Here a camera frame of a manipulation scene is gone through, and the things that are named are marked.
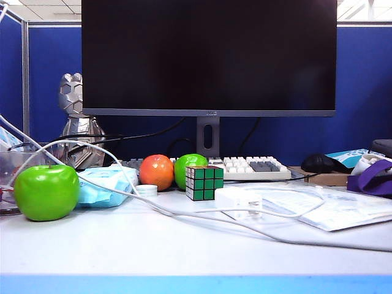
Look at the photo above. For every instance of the teal white packet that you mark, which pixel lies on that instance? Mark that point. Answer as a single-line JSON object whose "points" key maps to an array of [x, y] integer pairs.
{"points": [[350, 156]]}

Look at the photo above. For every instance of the white charging base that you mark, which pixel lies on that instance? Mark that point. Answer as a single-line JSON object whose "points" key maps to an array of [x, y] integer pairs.
{"points": [[232, 199]]}

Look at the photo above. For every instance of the grey monitor stand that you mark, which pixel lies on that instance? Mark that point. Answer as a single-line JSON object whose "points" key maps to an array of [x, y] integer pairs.
{"points": [[199, 137]]}

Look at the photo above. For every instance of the blue cubicle partition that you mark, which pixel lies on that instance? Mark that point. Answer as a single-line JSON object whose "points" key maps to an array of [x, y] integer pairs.
{"points": [[53, 61], [10, 61]]}

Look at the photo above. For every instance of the silver faceted figurine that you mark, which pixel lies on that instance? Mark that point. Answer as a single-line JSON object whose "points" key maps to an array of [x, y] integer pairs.
{"points": [[72, 92]]}

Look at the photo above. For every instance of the brown cardboard box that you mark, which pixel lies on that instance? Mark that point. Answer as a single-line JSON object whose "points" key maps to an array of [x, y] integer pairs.
{"points": [[329, 179]]}

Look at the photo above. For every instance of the orange red apple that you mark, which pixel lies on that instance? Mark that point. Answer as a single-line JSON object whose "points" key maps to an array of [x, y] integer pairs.
{"points": [[156, 173]]}

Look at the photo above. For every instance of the white and grey keyboard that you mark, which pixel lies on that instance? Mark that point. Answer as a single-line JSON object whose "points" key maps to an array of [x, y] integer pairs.
{"points": [[245, 167]]}

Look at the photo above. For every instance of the small white tape roll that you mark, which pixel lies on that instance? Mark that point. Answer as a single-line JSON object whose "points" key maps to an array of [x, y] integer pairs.
{"points": [[146, 190]]}

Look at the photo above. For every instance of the grey padded pouch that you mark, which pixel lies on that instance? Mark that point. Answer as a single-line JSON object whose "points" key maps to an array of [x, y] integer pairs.
{"points": [[384, 147]]}

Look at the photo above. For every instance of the small green apple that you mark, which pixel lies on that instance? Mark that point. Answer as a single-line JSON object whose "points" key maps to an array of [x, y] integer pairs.
{"points": [[190, 159]]}

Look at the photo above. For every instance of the black computer mouse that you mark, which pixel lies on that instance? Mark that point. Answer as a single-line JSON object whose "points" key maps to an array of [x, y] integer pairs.
{"points": [[317, 162]]}

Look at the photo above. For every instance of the large green apple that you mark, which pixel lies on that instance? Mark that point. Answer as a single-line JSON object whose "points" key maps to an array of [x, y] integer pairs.
{"points": [[46, 193]]}

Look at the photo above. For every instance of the Rubik's cube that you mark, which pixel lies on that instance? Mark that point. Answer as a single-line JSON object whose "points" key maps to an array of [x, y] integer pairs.
{"points": [[204, 183]]}

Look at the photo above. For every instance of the light blue tissue pack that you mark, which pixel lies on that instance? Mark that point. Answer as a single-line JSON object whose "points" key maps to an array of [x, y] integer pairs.
{"points": [[96, 197]]}

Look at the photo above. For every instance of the black AOC computer monitor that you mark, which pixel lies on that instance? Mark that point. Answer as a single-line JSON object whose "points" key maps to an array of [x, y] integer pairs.
{"points": [[208, 55]]}

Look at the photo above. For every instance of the clear plastic container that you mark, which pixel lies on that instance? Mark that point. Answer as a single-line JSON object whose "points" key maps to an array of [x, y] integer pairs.
{"points": [[12, 167]]}

